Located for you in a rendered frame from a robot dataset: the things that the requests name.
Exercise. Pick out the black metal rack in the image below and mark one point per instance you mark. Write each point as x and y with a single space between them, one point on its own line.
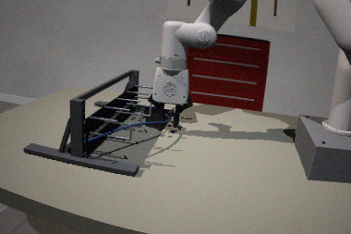
81 129

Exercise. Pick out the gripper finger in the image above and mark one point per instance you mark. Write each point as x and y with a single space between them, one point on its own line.
160 107
179 109

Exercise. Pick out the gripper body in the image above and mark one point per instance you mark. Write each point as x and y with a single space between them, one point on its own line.
171 86

